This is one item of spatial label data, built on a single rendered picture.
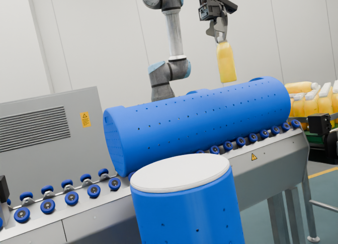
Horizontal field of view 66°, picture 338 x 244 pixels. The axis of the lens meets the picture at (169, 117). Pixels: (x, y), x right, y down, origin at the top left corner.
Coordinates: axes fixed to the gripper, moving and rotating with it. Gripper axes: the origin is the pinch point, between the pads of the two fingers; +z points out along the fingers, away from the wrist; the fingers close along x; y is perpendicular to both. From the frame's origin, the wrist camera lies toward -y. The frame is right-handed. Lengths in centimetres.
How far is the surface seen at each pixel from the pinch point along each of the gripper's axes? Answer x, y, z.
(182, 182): 36, 45, 40
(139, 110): -5.2, 39.4, 23.2
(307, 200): -36, -80, 110
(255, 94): -3.5, -16.6, 26.0
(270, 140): -4, -23, 50
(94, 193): -2, 62, 48
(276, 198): -21, -37, 89
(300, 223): -7, -38, 99
